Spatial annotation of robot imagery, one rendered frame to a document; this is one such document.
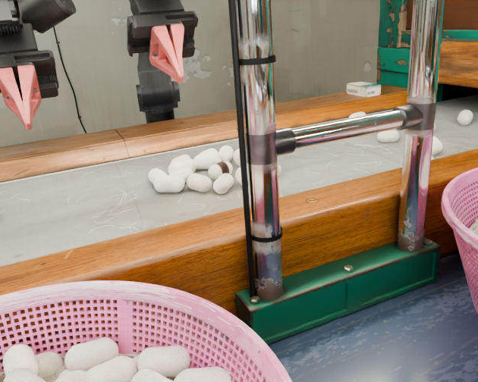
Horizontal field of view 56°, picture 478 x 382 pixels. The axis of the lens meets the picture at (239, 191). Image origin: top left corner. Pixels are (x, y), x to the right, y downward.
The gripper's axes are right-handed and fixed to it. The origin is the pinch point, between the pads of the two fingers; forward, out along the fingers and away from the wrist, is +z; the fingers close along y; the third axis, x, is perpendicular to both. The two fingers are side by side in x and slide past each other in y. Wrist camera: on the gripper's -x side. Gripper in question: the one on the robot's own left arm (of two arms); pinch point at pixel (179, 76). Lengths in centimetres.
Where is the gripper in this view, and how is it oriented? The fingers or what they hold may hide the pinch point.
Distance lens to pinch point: 65.8
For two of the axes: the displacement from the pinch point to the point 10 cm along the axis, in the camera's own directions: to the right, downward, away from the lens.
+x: -2.1, 5.0, 8.4
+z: 3.6, 8.4, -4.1
